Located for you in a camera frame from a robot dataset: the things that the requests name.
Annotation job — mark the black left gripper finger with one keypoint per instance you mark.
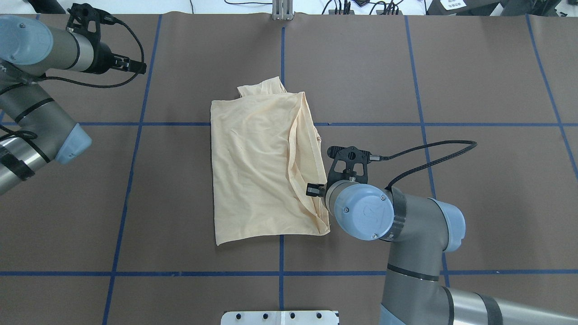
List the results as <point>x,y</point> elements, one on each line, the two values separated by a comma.
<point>135,67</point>

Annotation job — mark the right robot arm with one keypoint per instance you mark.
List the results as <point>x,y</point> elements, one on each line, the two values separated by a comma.
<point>420,230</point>

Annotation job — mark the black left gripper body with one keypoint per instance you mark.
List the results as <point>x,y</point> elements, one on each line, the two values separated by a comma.
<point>102,57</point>

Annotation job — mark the aluminium frame post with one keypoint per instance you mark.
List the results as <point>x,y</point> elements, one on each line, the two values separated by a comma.
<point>282,10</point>

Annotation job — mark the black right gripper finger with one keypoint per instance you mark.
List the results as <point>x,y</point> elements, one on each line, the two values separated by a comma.
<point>316,190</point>

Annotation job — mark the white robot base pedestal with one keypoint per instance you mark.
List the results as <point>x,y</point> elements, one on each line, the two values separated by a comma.
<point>299,317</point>

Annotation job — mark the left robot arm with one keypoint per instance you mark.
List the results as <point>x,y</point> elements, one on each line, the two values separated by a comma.
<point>29,48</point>

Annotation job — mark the cream long-sleeve graphic shirt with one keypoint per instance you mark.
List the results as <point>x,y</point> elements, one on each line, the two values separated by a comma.
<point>265,149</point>

